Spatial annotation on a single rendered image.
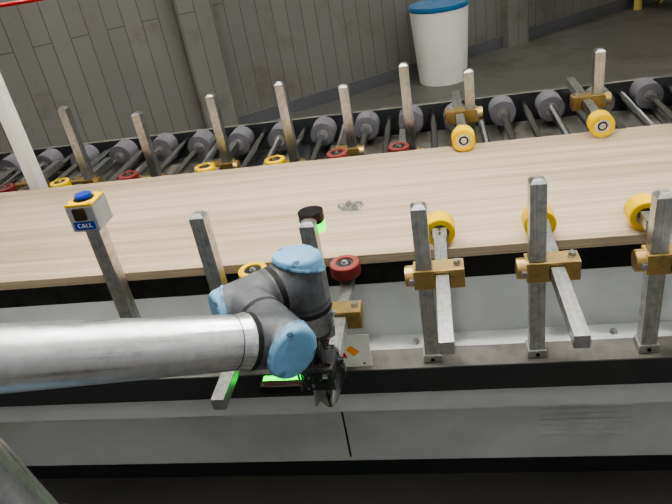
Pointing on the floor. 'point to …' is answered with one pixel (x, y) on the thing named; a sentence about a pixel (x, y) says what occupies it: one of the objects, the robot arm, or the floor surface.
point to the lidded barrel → (440, 40)
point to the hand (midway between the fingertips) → (330, 398)
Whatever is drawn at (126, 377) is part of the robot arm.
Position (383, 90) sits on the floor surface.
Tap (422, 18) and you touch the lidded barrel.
